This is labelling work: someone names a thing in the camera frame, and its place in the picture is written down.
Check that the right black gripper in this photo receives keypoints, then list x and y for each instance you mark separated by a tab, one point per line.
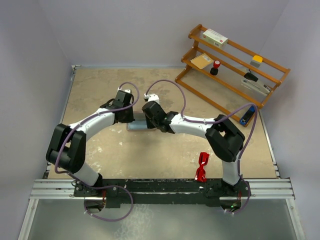
149	124

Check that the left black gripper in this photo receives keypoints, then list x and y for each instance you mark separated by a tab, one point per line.
130	118

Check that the pink glasses case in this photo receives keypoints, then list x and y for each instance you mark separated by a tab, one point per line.
141	115

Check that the red sunglasses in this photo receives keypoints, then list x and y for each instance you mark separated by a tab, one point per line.
200	175

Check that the blue cleaning cloth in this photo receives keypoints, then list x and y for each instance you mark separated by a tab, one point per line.
140	124

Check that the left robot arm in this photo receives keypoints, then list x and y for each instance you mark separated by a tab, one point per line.
67	147

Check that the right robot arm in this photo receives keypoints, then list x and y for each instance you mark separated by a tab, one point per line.
225	139

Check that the brown envelope packet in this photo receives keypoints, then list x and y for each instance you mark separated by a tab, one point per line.
201	61

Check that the red black stamp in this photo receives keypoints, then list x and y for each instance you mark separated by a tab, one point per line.
215	68

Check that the blue stapler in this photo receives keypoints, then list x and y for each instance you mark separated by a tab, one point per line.
247	116

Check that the wooden three-tier shelf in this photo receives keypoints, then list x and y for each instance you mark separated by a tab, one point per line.
224	91

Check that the white green box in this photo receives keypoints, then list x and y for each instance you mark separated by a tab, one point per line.
215	38

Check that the black stapler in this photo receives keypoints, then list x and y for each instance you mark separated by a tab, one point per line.
251	77

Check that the yellow grey sponge block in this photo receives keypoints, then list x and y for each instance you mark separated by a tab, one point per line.
256	61

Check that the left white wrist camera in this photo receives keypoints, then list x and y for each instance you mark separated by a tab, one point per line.
129	91

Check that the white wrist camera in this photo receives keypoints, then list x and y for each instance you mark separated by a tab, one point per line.
129	91
151	97

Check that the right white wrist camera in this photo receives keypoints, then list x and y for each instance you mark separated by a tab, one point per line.
151	97

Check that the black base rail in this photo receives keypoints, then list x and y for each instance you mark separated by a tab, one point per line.
214	192

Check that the aluminium frame rail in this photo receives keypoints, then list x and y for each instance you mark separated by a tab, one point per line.
271	189

